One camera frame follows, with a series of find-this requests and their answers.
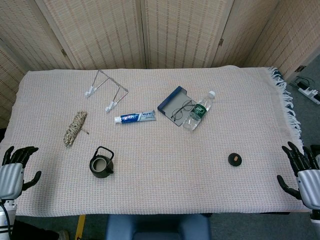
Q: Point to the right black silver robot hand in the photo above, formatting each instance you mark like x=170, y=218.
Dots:
x=310, y=185

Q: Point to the white shoe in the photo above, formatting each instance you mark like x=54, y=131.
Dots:
x=64, y=235

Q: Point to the blue white toothpaste tube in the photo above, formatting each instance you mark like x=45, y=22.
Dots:
x=132, y=117

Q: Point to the black thin-rimmed glasses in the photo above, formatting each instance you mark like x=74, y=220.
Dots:
x=186, y=103

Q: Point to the dark blue cloth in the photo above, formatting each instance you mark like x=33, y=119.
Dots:
x=276, y=73

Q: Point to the beige folding screen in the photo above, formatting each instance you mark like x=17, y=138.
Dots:
x=175, y=30

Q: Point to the blue glasses case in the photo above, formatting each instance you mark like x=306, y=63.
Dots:
x=170, y=106

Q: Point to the black teapot lid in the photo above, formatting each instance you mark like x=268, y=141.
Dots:
x=232, y=161

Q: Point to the pink woven tablecloth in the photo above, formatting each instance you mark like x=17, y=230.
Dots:
x=162, y=175

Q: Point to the clear plastic water bottle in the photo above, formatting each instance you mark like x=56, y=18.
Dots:
x=198, y=111

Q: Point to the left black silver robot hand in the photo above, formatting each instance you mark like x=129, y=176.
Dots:
x=11, y=180

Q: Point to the black teapot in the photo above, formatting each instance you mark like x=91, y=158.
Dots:
x=100, y=172

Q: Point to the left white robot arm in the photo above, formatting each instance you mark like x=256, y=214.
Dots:
x=3, y=220

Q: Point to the white power strip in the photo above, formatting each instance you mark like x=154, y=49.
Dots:
x=308, y=92

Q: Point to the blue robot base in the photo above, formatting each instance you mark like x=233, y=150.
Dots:
x=157, y=226

